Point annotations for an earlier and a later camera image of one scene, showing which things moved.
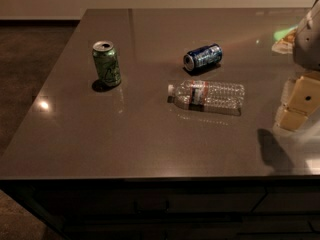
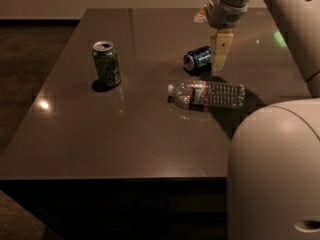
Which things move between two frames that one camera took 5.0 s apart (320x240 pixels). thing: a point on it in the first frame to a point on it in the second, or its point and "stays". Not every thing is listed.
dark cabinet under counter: x=180 y=208 stays
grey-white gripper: x=308 y=40 to x=222 y=14
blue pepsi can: x=203 y=57 stays
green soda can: x=106 y=59 stays
